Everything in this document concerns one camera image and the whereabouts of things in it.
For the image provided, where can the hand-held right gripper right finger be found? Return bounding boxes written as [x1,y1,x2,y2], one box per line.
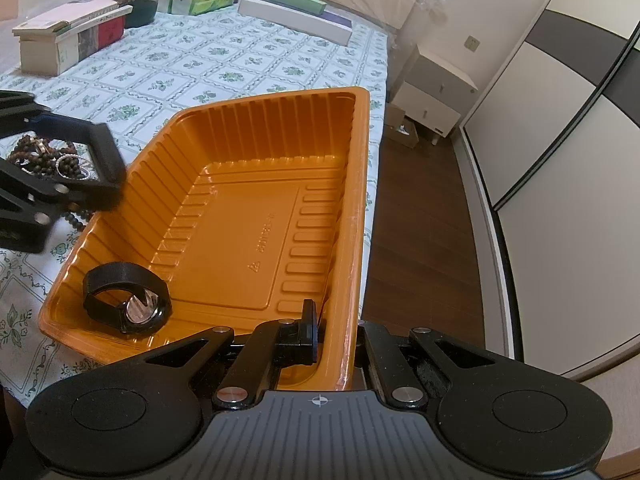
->
[357,321,502,407]

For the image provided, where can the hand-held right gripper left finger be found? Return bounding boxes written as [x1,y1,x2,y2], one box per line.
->
[136,299,321,409]

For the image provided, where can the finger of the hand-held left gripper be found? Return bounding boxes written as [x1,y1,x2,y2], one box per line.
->
[0,159,124,254]
[0,90,127,197]

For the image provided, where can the brown bead bracelet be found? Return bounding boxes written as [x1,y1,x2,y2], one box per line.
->
[5,132,96,233]

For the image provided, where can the dark jumbled items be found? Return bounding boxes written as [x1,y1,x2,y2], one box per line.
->
[82,262,172,335]

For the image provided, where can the orange plastic tray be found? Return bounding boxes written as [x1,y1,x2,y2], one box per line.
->
[39,87,371,394]

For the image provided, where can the printed cardboard box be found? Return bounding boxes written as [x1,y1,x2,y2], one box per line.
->
[20,9,127,77]

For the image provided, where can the white flat box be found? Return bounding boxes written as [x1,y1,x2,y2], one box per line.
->
[12,0,134,39]

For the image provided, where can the small cardboard box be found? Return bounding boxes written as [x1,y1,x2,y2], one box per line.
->
[382,105,421,149]

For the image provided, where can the long white box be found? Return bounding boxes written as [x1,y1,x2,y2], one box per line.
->
[237,0,354,47]

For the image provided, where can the green box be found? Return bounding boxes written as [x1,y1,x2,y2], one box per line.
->
[266,0,329,15]

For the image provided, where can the white nightstand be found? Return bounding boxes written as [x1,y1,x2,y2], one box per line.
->
[387,42,479,147]

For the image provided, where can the white and grey wardrobe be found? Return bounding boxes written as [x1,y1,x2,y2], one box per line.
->
[459,0,640,382]

